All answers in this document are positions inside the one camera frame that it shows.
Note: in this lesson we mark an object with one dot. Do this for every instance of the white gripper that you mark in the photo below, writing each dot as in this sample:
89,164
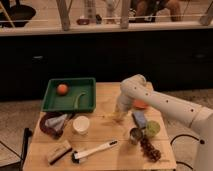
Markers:
123,104

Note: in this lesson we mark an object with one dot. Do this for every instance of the yellow banana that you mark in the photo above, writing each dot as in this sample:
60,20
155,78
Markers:
117,116

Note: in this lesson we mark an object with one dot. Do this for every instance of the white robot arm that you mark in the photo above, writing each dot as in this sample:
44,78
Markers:
194,116

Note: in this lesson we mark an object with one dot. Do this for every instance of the white paper cup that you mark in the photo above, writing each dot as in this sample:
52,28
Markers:
81,125

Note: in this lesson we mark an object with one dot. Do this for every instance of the orange bowl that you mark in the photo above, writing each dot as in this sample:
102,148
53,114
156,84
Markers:
140,104

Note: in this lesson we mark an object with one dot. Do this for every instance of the blue sponge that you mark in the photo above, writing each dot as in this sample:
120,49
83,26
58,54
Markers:
139,119

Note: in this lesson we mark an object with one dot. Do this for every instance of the metal can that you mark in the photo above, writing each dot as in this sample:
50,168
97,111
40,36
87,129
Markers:
135,136

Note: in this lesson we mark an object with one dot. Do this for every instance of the green apple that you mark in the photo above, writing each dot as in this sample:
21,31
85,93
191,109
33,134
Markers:
152,128

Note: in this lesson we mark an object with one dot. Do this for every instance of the green plastic tray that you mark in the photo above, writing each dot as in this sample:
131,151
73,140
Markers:
54,102

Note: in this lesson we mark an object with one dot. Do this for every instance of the green bean pod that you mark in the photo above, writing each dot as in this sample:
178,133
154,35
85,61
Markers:
77,99

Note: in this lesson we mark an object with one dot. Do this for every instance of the purple grape bunch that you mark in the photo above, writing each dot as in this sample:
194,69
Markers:
149,150

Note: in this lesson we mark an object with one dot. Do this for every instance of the orange fruit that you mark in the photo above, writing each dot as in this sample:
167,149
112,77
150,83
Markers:
62,89

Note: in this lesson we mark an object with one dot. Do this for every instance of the grey cloth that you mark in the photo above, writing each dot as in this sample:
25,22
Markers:
56,123

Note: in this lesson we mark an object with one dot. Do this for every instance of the wooden block brush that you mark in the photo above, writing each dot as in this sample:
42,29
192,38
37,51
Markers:
58,151

